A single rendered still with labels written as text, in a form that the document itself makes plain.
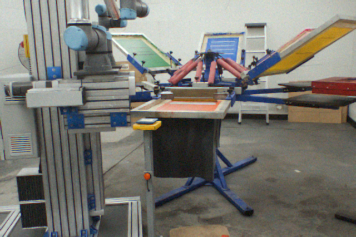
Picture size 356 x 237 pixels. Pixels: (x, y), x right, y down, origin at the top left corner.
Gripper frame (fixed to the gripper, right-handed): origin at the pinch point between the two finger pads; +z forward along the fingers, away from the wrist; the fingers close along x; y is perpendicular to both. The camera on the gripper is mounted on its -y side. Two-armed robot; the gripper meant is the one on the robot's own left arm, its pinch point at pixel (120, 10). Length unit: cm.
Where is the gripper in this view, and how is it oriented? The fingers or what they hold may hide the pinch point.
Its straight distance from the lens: 305.0
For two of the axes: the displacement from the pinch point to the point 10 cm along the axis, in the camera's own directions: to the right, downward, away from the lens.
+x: 9.5, 1.7, -2.6
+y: -1.1, 9.7, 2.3
